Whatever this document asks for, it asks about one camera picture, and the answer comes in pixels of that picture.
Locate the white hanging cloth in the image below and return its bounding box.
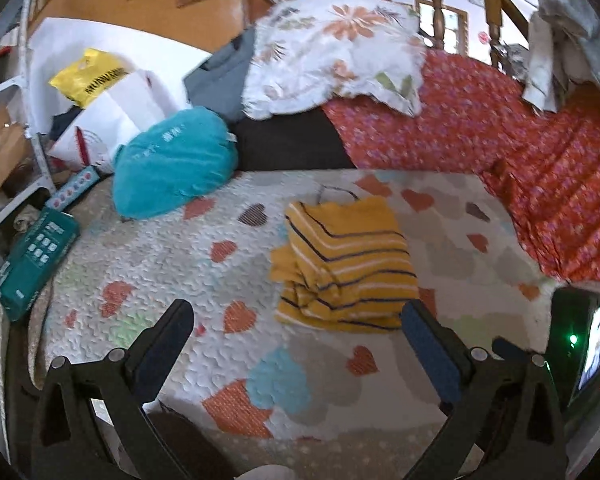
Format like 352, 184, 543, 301
522, 12, 571, 111

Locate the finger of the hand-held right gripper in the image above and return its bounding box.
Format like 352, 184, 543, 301
491, 337, 531, 363

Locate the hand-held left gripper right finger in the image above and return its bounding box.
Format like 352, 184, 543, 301
401, 300, 567, 480

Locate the grey patterned cloth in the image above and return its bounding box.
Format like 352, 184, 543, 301
537, 0, 600, 108

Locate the white board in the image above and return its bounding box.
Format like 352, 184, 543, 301
27, 17, 213, 136

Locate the wooden staircase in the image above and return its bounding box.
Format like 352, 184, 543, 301
27, 0, 281, 56

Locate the wooden framed window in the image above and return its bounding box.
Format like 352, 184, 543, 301
415, 0, 468, 53

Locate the white floral pillow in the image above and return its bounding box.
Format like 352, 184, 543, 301
241, 0, 427, 121

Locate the white metal shelf rack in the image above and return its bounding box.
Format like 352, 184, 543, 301
0, 0, 56, 271

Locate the long blue dotted box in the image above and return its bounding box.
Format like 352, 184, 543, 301
45, 165, 101, 213

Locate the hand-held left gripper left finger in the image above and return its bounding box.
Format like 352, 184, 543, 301
30, 298, 196, 480

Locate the green box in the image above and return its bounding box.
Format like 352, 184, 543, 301
0, 206, 81, 323

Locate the white plastic bag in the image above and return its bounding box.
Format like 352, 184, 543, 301
47, 70, 173, 175

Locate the yellow striped sweater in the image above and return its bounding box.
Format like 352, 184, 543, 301
270, 195, 421, 335

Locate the white heart print quilt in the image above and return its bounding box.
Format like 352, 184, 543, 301
27, 167, 581, 480

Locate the cardboard box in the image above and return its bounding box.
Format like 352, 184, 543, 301
0, 105, 31, 206

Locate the yellow plastic bag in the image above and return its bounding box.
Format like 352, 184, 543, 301
49, 48, 133, 109

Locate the dark brown cloth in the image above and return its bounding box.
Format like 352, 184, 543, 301
227, 107, 358, 173

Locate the orange floral bed sheet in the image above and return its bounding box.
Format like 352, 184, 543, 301
322, 50, 600, 286

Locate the wooden stair railing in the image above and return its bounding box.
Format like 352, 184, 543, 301
275, 0, 531, 68

